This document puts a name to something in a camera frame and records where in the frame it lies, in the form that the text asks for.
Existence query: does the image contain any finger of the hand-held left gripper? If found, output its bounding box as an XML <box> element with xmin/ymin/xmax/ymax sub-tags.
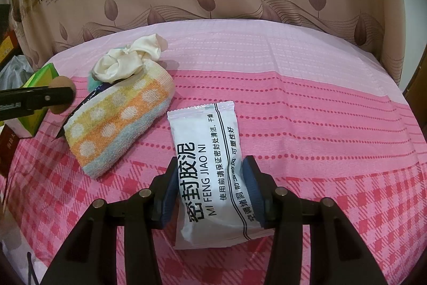
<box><xmin>0</xmin><ymin>86</ymin><xmax>74</xmax><ymax>120</ymax></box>

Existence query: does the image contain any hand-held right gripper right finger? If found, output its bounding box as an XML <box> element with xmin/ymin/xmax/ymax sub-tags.
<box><xmin>242</xmin><ymin>155</ymin><xmax>389</xmax><ymax>285</ymax></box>

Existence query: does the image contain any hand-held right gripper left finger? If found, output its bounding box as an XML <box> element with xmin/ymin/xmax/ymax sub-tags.
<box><xmin>40</xmin><ymin>156</ymin><xmax>179</xmax><ymax>285</ymax></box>

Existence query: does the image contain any beige makeup sponge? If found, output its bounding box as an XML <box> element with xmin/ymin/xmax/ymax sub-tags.
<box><xmin>47</xmin><ymin>76</ymin><xmax>76</xmax><ymax>115</ymax></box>

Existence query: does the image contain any teal fluffy hair tie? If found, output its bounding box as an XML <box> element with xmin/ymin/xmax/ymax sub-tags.
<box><xmin>87</xmin><ymin>73</ymin><xmax>110</xmax><ymax>92</ymax></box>

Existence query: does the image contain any white sealing putty packet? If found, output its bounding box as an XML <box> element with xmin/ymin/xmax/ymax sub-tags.
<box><xmin>167</xmin><ymin>101</ymin><xmax>276</xmax><ymax>250</ymax></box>

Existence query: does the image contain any red and gold tin box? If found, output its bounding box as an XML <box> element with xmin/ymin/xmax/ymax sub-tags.
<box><xmin>0</xmin><ymin>125</ymin><xmax>21</xmax><ymax>177</ymax></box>

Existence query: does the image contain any cream satin scrunchie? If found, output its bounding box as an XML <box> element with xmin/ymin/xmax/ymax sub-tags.
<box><xmin>92</xmin><ymin>34</ymin><xmax>169</xmax><ymax>83</ymax></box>

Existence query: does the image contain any striped dotted towel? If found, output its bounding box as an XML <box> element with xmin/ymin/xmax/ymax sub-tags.
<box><xmin>63</xmin><ymin>66</ymin><xmax>175</xmax><ymax>179</ymax></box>

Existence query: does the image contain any green tissue box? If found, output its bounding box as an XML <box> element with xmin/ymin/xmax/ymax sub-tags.
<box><xmin>0</xmin><ymin>63</ymin><xmax>59</xmax><ymax>139</ymax></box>

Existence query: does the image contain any grey plastic bag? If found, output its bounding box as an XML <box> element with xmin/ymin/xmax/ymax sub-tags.
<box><xmin>0</xmin><ymin>54</ymin><xmax>34</xmax><ymax>92</ymax></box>

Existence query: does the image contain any red cardboard box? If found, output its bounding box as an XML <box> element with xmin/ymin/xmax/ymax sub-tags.
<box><xmin>0</xmin><ymin>29</ymin><xmax>19</xmax><ymax>63</ymax></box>

